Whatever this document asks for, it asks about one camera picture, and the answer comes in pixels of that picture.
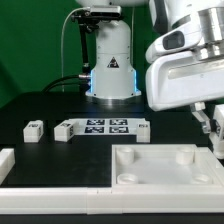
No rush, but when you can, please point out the black cable bundle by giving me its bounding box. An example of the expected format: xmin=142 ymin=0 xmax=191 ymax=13
xmin=41 ymin=74 xmax=92 ymax=94

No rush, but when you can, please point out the white left fence piece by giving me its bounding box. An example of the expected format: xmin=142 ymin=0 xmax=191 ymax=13
xmin=0 ymin=148 xmax=15 ymax=185

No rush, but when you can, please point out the grey thin cable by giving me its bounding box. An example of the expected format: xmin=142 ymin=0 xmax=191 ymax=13
xmin=60 ymin=7 xmax=88 ymax=93

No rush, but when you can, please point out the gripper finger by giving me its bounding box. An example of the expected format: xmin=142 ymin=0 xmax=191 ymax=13
xmin=217 ymin=121 xmax=224 ymax=142

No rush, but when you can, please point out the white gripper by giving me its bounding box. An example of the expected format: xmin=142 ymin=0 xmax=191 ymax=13
xmin=146 ymin=26 xmax=224 ymax=134

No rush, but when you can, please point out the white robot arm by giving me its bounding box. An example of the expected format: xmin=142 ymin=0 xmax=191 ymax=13
xmin=76 ymin=0 xmax=224 ymax=133

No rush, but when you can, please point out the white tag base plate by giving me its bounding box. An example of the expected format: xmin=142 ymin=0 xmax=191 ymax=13
xmin=74 ymin=118 xmax=147 ymax=135

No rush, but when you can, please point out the white square tabletop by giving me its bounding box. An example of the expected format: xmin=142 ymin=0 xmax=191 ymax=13
xmin=111 ymin=144 xmax=224 ymax=187

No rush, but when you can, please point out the black camera on stand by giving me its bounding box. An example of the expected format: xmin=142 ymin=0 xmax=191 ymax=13
xmin=72 ymin=5 xmax=122 ymax=74

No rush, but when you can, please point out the white front fence wall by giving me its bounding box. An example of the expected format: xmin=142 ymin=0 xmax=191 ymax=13
xmin=0 ymin=185 xmax=224 ymax=215

